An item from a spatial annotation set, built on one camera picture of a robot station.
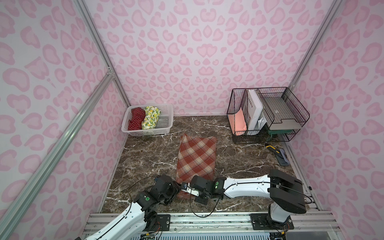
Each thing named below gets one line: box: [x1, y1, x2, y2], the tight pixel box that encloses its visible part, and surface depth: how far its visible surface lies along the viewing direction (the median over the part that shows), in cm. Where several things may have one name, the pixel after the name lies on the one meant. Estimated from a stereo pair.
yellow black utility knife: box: [265, 145, 290, 167], surface depth 96 cm
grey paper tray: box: [263, 96, 302, 131], surface depth 93 cm
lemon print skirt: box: [141, 106, 162, 130], surface depth 113 cm
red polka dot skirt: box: [127, 107, 146, 131], surface depth 111 cm
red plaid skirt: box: [175, 134, 217, 199], surface depth 97 cm
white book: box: [247, 89, 264, 130], surface depth 97 cm
